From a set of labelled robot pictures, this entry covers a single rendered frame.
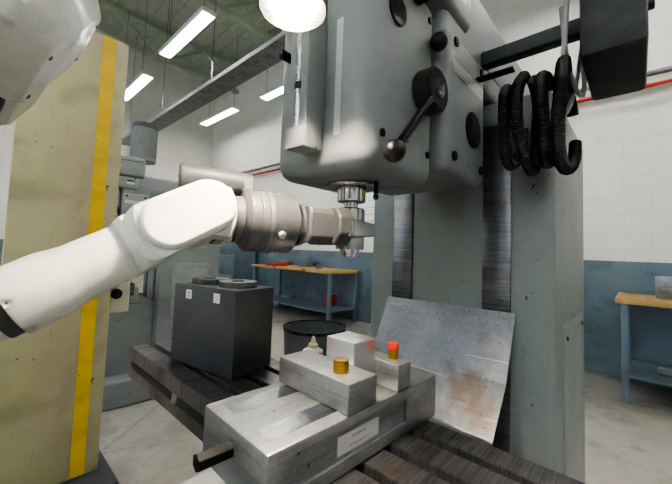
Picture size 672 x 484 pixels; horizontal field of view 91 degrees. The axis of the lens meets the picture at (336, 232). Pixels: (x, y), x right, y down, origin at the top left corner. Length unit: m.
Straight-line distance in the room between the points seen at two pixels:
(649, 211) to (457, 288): 3.90
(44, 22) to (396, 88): 0.47
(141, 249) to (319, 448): 0.30
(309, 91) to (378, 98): 0.10
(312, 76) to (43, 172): 1.74
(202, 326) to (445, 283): 0.59
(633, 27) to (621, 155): 4.08
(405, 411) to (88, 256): 0.48
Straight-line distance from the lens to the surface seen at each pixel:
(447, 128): 0.62
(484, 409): 0.77
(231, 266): 7.81
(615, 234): 4.64
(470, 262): 0.85
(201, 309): 0.84
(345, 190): 0.54
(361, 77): 0.49
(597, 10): 0.73
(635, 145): 4.78
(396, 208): 0.94
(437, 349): 0.84
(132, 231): 0.42
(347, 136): 0.47
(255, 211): 0.44
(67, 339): 2.16
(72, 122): 2.18
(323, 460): 0.48
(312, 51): 0.53
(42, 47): 0.63
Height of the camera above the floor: 1.20
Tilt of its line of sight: 3 degrees up
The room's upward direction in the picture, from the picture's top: 2 degrees clockwise
